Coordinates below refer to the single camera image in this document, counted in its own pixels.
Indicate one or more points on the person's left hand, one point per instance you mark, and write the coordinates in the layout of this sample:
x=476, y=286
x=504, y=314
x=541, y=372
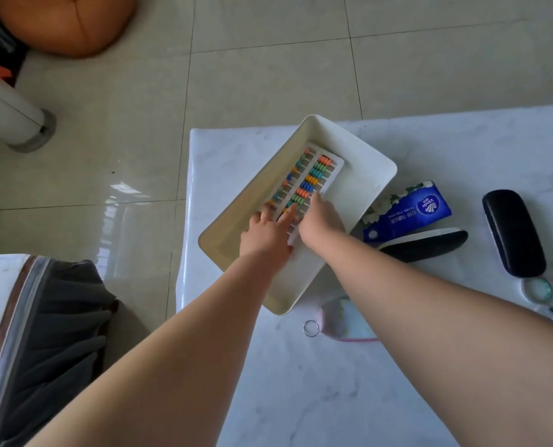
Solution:
x=267, y=237

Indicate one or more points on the person's right hand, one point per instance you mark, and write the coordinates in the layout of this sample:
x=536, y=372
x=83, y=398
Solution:
x=320, y=223

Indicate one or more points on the white abacus colourful beads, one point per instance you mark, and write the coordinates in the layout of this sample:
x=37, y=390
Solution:
x=307, y=183

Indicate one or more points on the cream plastic tray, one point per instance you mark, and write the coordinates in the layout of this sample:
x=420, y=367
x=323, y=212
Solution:
x=360, y=176

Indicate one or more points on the blue tissue pack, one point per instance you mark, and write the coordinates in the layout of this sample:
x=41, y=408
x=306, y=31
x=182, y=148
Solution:
x=407, y=211

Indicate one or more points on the pink bunny pouch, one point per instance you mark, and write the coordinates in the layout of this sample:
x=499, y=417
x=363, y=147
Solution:
x=346, y=323

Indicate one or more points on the white printed glasses case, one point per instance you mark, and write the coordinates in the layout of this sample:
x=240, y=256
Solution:
x=425, y=245

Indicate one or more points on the black glasses case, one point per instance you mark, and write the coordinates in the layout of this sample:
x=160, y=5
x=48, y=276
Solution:
x=514, y=232

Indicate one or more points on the person's right forearm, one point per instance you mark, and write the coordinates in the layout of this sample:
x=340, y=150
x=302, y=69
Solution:
x=444, y=330

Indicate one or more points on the person's left forearm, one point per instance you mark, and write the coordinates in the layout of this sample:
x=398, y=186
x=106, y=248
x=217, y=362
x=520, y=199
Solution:
x=164, y=367

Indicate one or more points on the white marble table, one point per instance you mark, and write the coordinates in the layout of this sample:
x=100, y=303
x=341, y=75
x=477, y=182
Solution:
x=444, y=148

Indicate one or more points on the dark grey pleated fabric seat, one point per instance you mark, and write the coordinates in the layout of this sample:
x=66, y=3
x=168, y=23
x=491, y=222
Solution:
x=57, y=349

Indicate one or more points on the white cylinder grey base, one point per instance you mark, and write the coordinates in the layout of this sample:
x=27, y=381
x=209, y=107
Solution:
x=11, y=116

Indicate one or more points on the orange leather pouf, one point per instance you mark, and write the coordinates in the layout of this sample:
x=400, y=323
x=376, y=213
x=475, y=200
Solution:
x=67, y=23

